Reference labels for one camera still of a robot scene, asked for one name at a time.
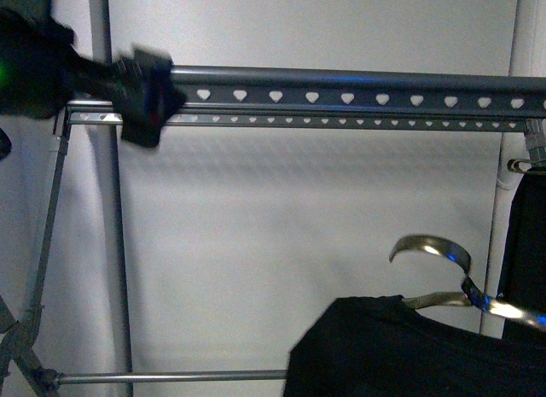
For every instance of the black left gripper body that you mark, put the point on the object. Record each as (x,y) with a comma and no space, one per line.
(148,97)

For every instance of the grey metal clothes rack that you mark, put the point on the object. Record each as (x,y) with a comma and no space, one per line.
(316,134)

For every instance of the metal hanger on rack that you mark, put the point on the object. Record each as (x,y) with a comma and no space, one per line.
(522,166)

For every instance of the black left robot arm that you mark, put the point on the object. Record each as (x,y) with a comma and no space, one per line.
(41,73)

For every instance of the black printed t-shirt hanging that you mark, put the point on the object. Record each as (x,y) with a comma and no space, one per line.
(522,280)

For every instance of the silver metal clothes hanger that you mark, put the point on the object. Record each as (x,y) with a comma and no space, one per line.
(465,292)

